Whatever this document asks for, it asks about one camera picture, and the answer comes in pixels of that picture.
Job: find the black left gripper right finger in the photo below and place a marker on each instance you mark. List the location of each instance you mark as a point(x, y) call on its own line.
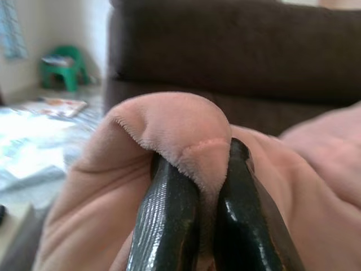
point(248, 214)

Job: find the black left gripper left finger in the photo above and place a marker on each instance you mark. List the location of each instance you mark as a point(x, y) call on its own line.
point(163, 220)

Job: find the pink velvet pillow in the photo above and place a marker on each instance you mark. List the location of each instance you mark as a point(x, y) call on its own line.
point(183, 118)

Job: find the light patterned floor mat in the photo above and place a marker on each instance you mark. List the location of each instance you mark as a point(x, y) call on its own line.
point(34, 146)

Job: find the dark brown fabric sofa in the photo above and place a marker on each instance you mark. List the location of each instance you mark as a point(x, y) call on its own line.
point(225, 56)

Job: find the colourful picture book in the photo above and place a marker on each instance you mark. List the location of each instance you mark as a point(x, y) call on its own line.
point(62, 107)

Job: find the green plastic stool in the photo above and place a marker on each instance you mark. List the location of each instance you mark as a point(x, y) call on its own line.
point(70, 76)

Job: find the light blue curtain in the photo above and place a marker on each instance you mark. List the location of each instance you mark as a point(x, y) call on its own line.
point(12, 31)

